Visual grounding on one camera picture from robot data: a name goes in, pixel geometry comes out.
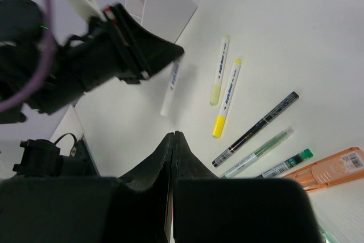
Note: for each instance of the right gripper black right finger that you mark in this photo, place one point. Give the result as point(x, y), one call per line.
point(209, 209)

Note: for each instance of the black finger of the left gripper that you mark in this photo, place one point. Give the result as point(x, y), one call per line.
point(148, 53)

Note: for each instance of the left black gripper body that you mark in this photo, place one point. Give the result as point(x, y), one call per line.
point(106, 51)

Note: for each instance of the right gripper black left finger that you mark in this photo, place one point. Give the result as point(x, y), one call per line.
point(130, 208)

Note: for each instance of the white pen red cap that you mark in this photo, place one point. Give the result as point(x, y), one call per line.
point(167, 102)

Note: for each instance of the white pen yellow tip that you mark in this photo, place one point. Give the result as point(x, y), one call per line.
point(226, 99)

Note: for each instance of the clear silver pen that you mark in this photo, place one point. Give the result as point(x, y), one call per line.
point(258, 153)

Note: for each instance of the green dark pen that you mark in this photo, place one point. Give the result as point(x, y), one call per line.
point(287, 164)

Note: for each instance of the dark grey pen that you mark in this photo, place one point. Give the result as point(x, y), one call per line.
point(261, 124)

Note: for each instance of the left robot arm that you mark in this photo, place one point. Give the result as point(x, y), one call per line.
point(22, 28)

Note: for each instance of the translucent pink pen holder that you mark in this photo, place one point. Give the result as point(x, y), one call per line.
point(164, 18)

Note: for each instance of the green translucent eraser case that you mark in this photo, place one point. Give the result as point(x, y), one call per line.
point(326, 235)

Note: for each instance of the orange translucent eraser case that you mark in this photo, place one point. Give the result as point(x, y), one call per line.
point(339, 168)

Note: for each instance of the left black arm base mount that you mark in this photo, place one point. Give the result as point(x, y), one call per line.
point(42, 158)

